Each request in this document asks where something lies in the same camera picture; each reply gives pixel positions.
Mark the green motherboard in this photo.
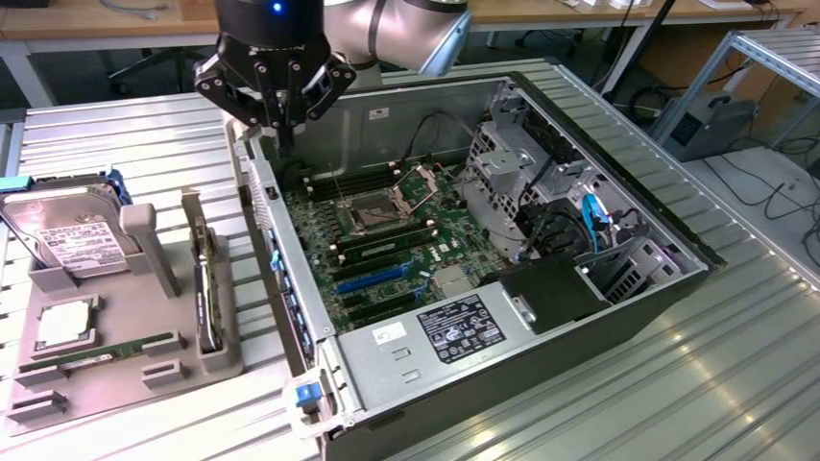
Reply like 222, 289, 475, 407
280, 162, 508, 337

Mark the blue case latch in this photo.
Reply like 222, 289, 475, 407
294, 381, 322, 409

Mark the silver perforated disk bay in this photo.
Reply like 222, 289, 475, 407
464, 119, 610, 260

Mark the light blue cable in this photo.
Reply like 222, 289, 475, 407
99, 0, 172, 20

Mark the CPU socket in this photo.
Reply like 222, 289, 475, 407
339, 189, 404, 237

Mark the grey plastic parts rack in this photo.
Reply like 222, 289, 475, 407
3, 201, 248, 436

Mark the metal socket cover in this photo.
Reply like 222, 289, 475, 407
388, 162, 447, 215

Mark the open black PC case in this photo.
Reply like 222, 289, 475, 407
220, 70, 730, 461

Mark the black loose cable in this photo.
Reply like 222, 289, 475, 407
704, 156, 820, 222

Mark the black plastic fan shroud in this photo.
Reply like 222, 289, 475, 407
498, 254, 614, 336

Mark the installed RAM stick with label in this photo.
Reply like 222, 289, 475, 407
334, 225, 442, 265

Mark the black expansion slot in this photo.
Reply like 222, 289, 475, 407
330, 254, 399, 284
344, 292, 418, 326

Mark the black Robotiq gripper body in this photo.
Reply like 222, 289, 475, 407
214, 0, 334, 74

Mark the black stand pole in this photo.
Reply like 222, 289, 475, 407
602, 0, 678, 100

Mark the silver chipset heatsink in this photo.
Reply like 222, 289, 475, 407
430, 266, 476, 297

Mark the silver power supply unit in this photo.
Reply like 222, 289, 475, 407
336, 280, 546, 414

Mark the black office chair base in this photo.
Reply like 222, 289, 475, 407
106, 45, 223, 95

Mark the aluminium frame rack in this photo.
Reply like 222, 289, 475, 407
666, 26, 820, 150

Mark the black arched wire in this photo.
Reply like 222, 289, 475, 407
407, 110, 479, 164

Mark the hard drive in blue caddy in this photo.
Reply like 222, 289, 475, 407
0, 165, 134, 207

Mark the blue data wire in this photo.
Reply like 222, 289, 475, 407
579, 193, 610, 254

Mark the wooden desk with white legs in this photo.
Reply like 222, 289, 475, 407
0, 0, 223, 109

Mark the silver CPU chip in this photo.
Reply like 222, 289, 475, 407
35, 304, 95, 350

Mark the green RAM stick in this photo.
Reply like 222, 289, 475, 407
18, 335, 162, 376

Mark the silver hard disk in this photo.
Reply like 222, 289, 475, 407
0, 184, 147, 279

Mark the long wooden desk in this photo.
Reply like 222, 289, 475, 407
471, 0, 806, 92

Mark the grey box device with handle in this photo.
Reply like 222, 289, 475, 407
650, 93, 762, 162

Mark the thin locking lever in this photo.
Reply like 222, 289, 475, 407
328, 161, 351, 204

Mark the black Nvidia graphics card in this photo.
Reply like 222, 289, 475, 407
180, 186, 226, 356

